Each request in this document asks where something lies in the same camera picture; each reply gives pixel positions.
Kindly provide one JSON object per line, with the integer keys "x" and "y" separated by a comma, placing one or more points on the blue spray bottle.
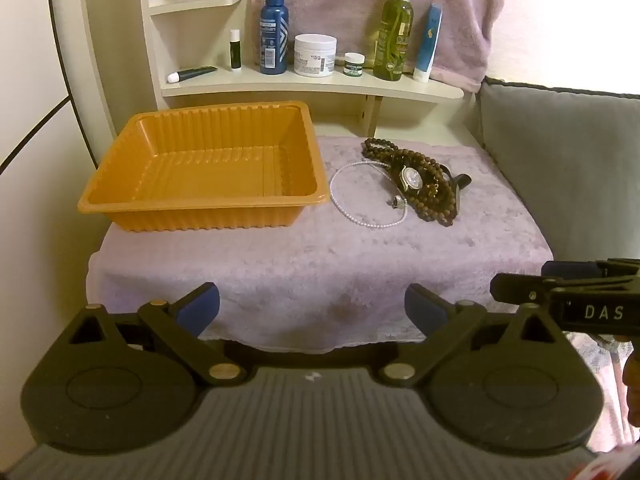
{"x": 273, "y": 35}

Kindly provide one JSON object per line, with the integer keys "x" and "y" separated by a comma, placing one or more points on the dark green tube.
{"x": 195, "y": 73}

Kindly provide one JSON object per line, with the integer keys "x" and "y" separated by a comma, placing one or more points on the orange ribbed plastic tray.
{"x": 210, "y": 175}

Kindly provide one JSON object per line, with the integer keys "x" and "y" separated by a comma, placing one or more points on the lavender table towel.
{"x": 310, "y": 270}

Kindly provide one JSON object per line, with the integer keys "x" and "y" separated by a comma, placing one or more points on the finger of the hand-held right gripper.
{"x": 570, "y": 267}
{"x": 520, "y": 287}

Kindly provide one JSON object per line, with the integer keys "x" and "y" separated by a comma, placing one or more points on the black hair clip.
{"x": 457, "y": 185}

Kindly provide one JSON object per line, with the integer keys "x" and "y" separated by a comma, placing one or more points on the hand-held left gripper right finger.
{"x": 422, "y": 307}

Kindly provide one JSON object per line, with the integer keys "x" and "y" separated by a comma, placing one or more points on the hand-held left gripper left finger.
{"x": 202, "y": 305}

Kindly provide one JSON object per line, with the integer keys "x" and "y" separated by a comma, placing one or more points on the pink checked cloth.
{"x": 607, "y": 390}

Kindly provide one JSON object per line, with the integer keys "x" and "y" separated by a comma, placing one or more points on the cream wooden shelf unit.
{"x": 310, "y": 87}

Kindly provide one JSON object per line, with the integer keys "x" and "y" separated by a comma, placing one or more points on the pink hanging towel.
{"x": 340, "y": 0}

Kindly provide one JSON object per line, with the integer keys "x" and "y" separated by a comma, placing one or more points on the blue and white tube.
{"x": 427, "y": 45}

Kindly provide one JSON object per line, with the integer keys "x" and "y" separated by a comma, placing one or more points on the green spray bottle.
{"x": 393, "y": 40}

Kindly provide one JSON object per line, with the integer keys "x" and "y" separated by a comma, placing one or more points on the small green label jar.
{"x": 354, "y": 66}

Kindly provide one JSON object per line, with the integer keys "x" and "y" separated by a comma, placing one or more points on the white cream jar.
{"x": 315, "y": 55}

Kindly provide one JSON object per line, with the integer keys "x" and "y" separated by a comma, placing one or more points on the white and green lip balm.
{"x": 235, "y": 50}

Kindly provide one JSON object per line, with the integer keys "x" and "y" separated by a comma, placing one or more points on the grey cushion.
{"x": 560, "y": 160}

